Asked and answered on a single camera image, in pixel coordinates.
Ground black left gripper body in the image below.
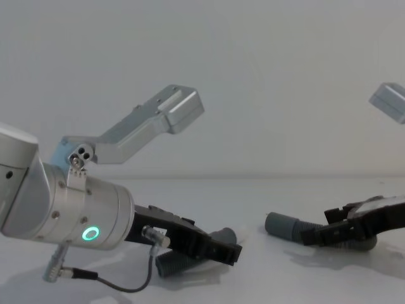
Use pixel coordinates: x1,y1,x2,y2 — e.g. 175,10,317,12
125,204,199,258

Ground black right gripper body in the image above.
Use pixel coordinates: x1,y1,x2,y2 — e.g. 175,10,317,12
347,195,405,239

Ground thin dark cable silver plugs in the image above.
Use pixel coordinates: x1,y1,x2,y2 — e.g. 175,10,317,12
42,225,172,291

